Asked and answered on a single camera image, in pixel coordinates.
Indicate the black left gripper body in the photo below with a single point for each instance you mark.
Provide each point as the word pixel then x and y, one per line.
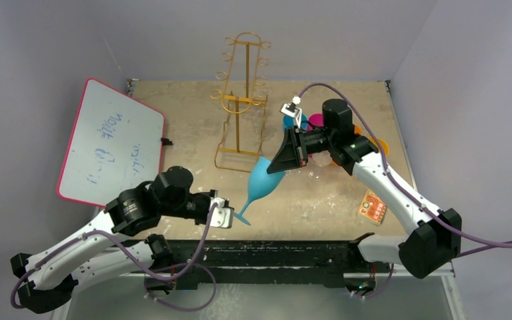
pixel 198 201

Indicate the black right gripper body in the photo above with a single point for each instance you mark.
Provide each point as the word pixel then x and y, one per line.
pixel 300 149

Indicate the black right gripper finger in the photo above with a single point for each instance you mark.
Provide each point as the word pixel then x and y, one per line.
pixel 277 166
pixel 288 148

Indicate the clear wine glass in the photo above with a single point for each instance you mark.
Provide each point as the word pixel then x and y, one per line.
pixel 322 159
pixel 293 173

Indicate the magenta plastic wine glass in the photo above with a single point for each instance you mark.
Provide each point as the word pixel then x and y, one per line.
pixel 315 121

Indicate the blue wine glass row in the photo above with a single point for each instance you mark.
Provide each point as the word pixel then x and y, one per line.
pixel 260 184
pixel 290 122

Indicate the orange plastic wine glass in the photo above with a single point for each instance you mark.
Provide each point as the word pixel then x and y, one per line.
pixel 357 131

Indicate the yellow plastic wine glass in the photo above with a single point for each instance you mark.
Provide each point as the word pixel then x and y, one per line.
pixel 380 144

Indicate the clear wine glass front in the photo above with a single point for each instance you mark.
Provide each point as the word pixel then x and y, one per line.
pixel 293 173

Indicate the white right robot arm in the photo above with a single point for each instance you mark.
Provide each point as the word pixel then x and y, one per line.
pixel 431 241

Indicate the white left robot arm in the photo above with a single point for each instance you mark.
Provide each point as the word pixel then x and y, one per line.
pixel 97 251

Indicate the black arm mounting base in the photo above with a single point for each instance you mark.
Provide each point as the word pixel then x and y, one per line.
pixel 332 264

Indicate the black whiteboard clip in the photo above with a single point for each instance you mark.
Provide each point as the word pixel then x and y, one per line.
pixel 166 141

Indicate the orange patterned card box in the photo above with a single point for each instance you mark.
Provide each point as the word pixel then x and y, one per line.
pixel 372 208

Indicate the pink framed whiteboard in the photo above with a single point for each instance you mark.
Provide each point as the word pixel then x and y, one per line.
pixel 115 144

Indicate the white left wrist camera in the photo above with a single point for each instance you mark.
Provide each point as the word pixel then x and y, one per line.
pixel 221 213

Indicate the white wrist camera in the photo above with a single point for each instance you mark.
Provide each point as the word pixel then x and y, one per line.
pixel 293 111
pixel 221 213

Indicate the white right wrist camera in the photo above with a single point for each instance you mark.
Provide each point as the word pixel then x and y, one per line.
pixel 293 111

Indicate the gold wire glass rack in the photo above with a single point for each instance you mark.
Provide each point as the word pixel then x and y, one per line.
pixel 237 104

